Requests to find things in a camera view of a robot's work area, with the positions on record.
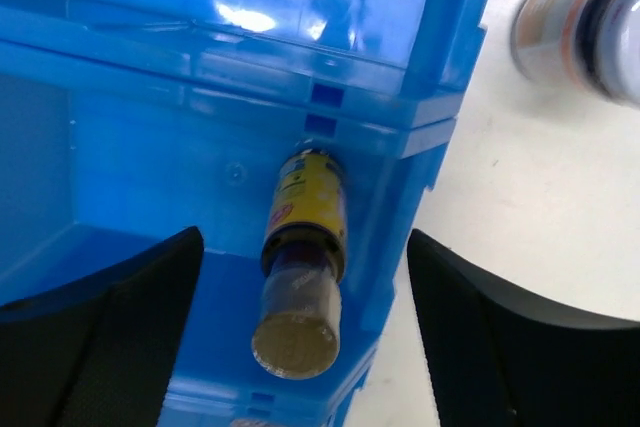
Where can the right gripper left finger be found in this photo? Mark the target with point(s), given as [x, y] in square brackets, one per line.
[100, 350]

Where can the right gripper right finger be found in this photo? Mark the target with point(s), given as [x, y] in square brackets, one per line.
[501, 355]

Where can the yellow small bottle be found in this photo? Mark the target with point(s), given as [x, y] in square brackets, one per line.
[303, 260]

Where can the blue three-compartment bin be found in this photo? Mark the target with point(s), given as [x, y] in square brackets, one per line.
[125, 121]

